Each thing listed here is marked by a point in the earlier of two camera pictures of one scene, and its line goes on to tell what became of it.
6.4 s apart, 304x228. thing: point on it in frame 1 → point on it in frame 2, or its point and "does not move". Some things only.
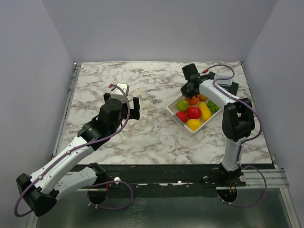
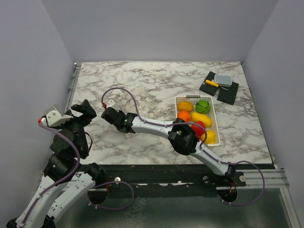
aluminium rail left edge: [75, 72] does not move
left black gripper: [135, 112] → [85, 108]
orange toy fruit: [194, 101] → [184, 115]
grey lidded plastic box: [223, 82] does not move
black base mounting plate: [165, 177] does not move
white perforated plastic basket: [192, 112] → [194, 99]
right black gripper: [186, 94] → [120, 112]
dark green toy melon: [213, 106] → [203, 107]
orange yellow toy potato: [202, 98] → [185, 106]
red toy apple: [194, 112] → [198, 130]
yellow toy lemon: [194, 124] → [211, 137]
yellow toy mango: [205, 112] → [196, 116]
